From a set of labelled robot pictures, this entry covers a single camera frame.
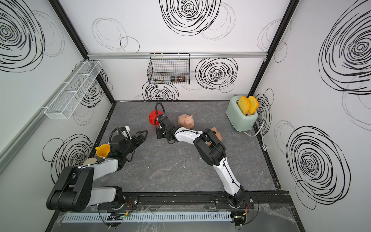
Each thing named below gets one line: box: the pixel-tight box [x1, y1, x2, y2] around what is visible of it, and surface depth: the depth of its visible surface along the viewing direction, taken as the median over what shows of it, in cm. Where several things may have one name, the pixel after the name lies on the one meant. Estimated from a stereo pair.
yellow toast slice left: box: [237, 95, 250, 116], surface depth 93 cm
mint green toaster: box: [226, 95, 259, 133], surface depth 96 cm
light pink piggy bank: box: [178, 114, 195, 130], surface depth 99 cm
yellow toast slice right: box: [247, 95, 260, 116], surface depth 92 cm
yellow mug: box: [95, 143, 111, 159], surface depth 86 cm
